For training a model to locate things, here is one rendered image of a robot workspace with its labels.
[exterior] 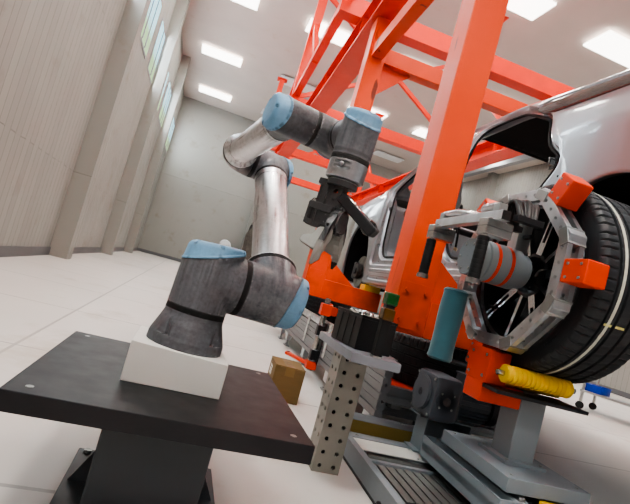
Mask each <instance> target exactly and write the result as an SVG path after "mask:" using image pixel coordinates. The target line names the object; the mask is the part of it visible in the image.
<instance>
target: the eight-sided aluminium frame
mask: <svg viewBox="0 0 630 504"><path fill-rule="evenodd" d="M550 191H551V190H550V189H547V188H543V189H540V188H539V189H537V190H532V191H527V192H522V193H517V194H512V195H506V196H503V198H502V199H501V200H499V201H503V202H504V204H507V205H508V202H509V201H510V200H512V199H519V200H530V201H531V202H532V203H536V205H539V207H543V208H544V210H545V212H546V214H547V216H548V217H549V219H550V221H551V223H552V225H553V227H554V229H555V231H556V233H557V235H558V236H559V243H558V247H557V251H556V255H555V259H554V263H553V267H552V271H551V276H550V280H549V284H548V288H547V292H546V296H545V299H544V301H543V302H542V303H541V304H540V305H539V306H538V307H537V308H536V309H535V310H534V311H533V312H532V313H531V314H530V315H529V316H528V317H527V318H525V319H524V320H523V321H522V322H521V323H520V324H519V325H518V326H517V327H516V328H515V329H514V330H513V331H512V332H511V333H510V334H508V335H507V336H506V337H502V336H499V335H495V334H492V333H488V332H487V330H486V327H485V324H484V320H483V317H482V313H481V310H480V306H479V303H478V299H477V296H476V290H477V286H478V285H475V284H471V283H467V282H465V277H466V276H467V275H464V274H461V276H460V280H459V284H458V285H457V289H460V290H463V291H466V292H468V294H469V296H468V298H467V302H466V307H465V312H464V316H463V321H464V325H465V329H466V331H465V332H466V334H467V337H468V339H471V340H472V339H473V338H474V339H475V340H477V341H478V342H481V343H484V344H487V345H490V346H493V347H496V348H499V349H500V350H504V351H508V352H511V353H515V354H520V355H521V354H523V353H524V352H525V351H528V348H530V347H531V346H532V345H533V344H534V343H535V342H536V341H538V340H539V339H540V338H541V337H542V336H543V335H544V334H546V333H547V332H548V331H549V330H550V329H551V328H553V327H554V326H555V325H556V324H557V323H558V322H559V321H561V320H562V319H564V318H565V317H566V315H567V314H569V312H570V309H571V306H572V305H573V303H572V300H573V296H574V292H575V288H576V287H575V286H572V285H569V284H566V283H563V282H560V277H561V273H562V269H563V265H564V261H565V259H583V255H584V250H585V249H586V242H587V237H586V235H585V231H583V230H582V228H581V227H580V225H579V223H578V222H577V220H576V218H575V217H574V215H573V213H572V211H571V210H568V209H565V208H562V207H560V206H557V205H556V204H555V203H554V202H553V201H552V199H551V198H550V197H549V196H548V194H549V192H550Z"/></svg>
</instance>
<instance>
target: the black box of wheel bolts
mask: <svg viewBox="0 0 630 504"><path fill-rule="evenodd" d="M378 317H379V315H378V316H376V315H374V313H371V312H369V311H365V310H361V309H358V311H356V310H355V309H354V308H350V309H348V308H344V307H340V306H339V307H338V313H337V316H336V320H335V324H334V327H333V331H332V335H331V337H332V338H334V339H336V340H338V341H340V342H342V343H344V344H346V345H347V346H349V347H351V348H353V349H356V350H360V351H365V352H369V353H371V350H372V347H373V343H374V339H375V335H376V332H377V328H378V324H379V320H380V319H379V318H378ZM397 327H398V324H397V323H394V322H391V325H390V329H389V332H388V336H387V340H386V344H385V348H384V351H383V355H382V356H386V357H389V354H390V351H391V347H392V343H393V339H394V335H395V332H396V328H397Z"/></svg>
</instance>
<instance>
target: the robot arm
mask: <svg viewBox="0 0 630 504"><path fill-rule="evenodd" d="M382 124H383V121H382V119H381V118H380V117H379V116H378V115H376V114H375V113H373V112H371V111H368V110H366V109H363V108H359V107H348V108H347V109H346V112H344V118H343V119H342V120H337V119H335V118H333V117H331V116H329V115H327V114H325V113H323V112H320V111H318V110H316V109H314V108H312V107H310V106H308V105H306V104H304V103H302V102H300V101H298V100H296V99H294V98H292V97H291V96H290V95H287V94H283V93H281V92H278V93H275V94H274V95H273V96H272V98H270V100H269V101H268V103H267V105H266V107H265V109H264V112H263V115H262V117H261V118H260V119H259V120H258V121H256V122H255V123H254V124H253V125H251V126H250V127H249V128H248V129H246V130H245V131H244V132H243V133H242V134H241V133H238V134H234V135H232V136H230V137H229V138H228V139H227V140H226V142H225V143H224V146H223V157H224V159H225V161H226V163H227V164H228V165H229V166H230V167H231V168H232V169H234V170H235V171H237V172H238V173H240V174H242V175H244V176H246V177H249V178H252V179H254V182H255V195H254V214H253V233H252V251H251V258H250V259H248V260H247V259H245V257H246V251H244V250H240V249H236V248H232V247H228V246H224V245H220V244H216V243H212V242H207V241H203V240H198V239H194V240H191V241H190V242H189V243H188V245H187V248H186V250H185V252H184V254H183V255H182V259H181V262H180V265H179V268H178V271H177V274H176V276H175V279H174V282H173V285H172V288H171V291H170V294H169V296H168V300H167V302H166V305H165V308H164V309H163V310H162V312H161V313H160V314H159V315H158V317H157V318H156V319H155V320H154V322H153V323H152V324H151V325H150V327H149V329H148V331H147V334H146V336H147V338H149V339H150V340H152V341H153V342H155V343H157V344H160V345H162V346H165V347H167V348H170V349H173V350H176V351H179V352H183V353H187V354H191V355H195V356H201V357H208V358H218V357H220V355H221V352H222V349H223V336H222V325H223V321H224V318H225V316H226V314H230V315H234V316H237V317H241V318H244V319H248V320H251V321H255V322H258V323H262V324H265V325H269V326H272V327H274V328H275V327H277V328H282V329H289V328H291V327H293V326H294V325H295V324H296V323H297V321H298V320H299V318H300V317H301V315H302V313H303V311H304V309H305V306H306V304H307V301H308V297H309V289H310V288H309V283H308V281H307V280H306V279H304V278H301V277H298V276H297V273H296V266H295V264H294V262H293V261H292V260H291V259H290V258H289V241H288V208H287V187H288V186H289V184H290V183H291V180H292V177H293V175H292V174H293V172H294V167H293V163H292V162H291V161H290V160H289V159H287V158H286V157H284V156H280V155H278V154H276V153H273V152H271V151H269V150H270V149H272V148H274V147H276V146H277V145H279V144H281V143H283V142H285V141H288V140H290V139H291V140H294V141H296V142H298V143H300V144H303V145H305V146H307V147H309V148H311V149H314V150H316V151H317V153H318V154H319V155H320V156H322V157H323V158H326V159H329V160H330V161H329V164H328V167H327V170H326V176H327V177H328V179H327V178H323V177H320V180H319V183H320V184H321V186H320V189H319V192H318V195H317V198H315V199H316V201H315V199H314V198H313V199H314V200H313V199H312V200H313V201H312V200H310V201H309V204H308V207H307V210H306V213H305V216H304V219H303V222H305V223H306V224H308V225H310V226H312V227H315V228H317V229H316V230H315V231H314V232H313V233H311V234H303V235H302V236H301V237H300V241H301V242H302V243H303V244H305V245H306V246H308V247H309V248H311V249H312V250H313V251H312V253H311V256H310V259H309V264H313V263H314V262H316V261H317V260H319V259H320V256H321V254H322V252H323V251H325V252H326V253H328V254H330V255H331V256H332V261H331V268H330V269H334V268H335V266H336V265H337V264H338V262H339V259H340V256H341V253H342V249H343V247H344V243H345V239H346V234H347V225H348V221H349V216H348V215H350V216H351V218H352V219H353V220H354V221H355V222H356V223H357V225H358V226H359V227H360V229H361V232H362V233H363V234H364V235H366V236H369V237H371V238H374V237H375V236H376V235H377V234H378V233H379V232H380V231H379V229H378V228H377V225H376V223H375V222H374V221H373V220H370V219H369V218H368V216H367V215H366V214H365V213H364V212H363V211H362V209H361V208H360V207H359V206H358V205H357V204H356V202H355V201H354V200H353V199H352V198H351V197H350V196H349V195H347V192H350V193H356V192H357V189H358V187H362V186H363V184H364V181H365V178H366V175H367V172H368V168H369V165H370V162H371V159H372V156H373V153H374V150H375V146H376V143H377V140H378V137H379V134H380V133H381V128H382ZM337 192H338V193H337Z"/></svg>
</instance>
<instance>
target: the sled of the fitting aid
mask: <svg viewBox="0 0 630 504"><path fill-rule="evenodd" d="M441 439H442V437H441V438H436V437H431V436H427V435H424V437H423V441H422V445H421V449H420V452H419V454H420V455H421V456H422V457H423V458H424V459H425V460H426V461H427V462H428V463H429V464H430V465H431V466H432V467H433V468H434V469H436V470H437V471H438V472H439V473H440V474H441V475H442V476H443V477H444V478H445V479H446V480H447V481H448V482H449V483H450V484H451V485H452V486H453V487H454V488H456V489H457V490H458V491H459V492H460V493H461V494H462V495H463V496H464V497H465V498H466V499H467V500H468V501H469V502H470V503H471V504H563V503H558V502H553V501H548V500H542V499H537V498H532V497H527V496H522V495H517V494H512V493H507V492H505V491H503V490H502V489H501V488H500V487H498V486H497V485H496V484H495V483H493V482H492V481H491V480H490V479H488V478H487V477H486V476H485V475H484V474H482V473H481V472H480V471H479V470H477V469H476V468H475V467H474V466H472V465H471V464H470V463H469V462H467V461H466V460H465V459H464V458H462V457H461V456H460V455H459V454H457V453H456V452H455V451H454V450H452V449H451V448H450V447H449V446H447V445H446V444H445V443H444V442H442V441H441Z"/></svg>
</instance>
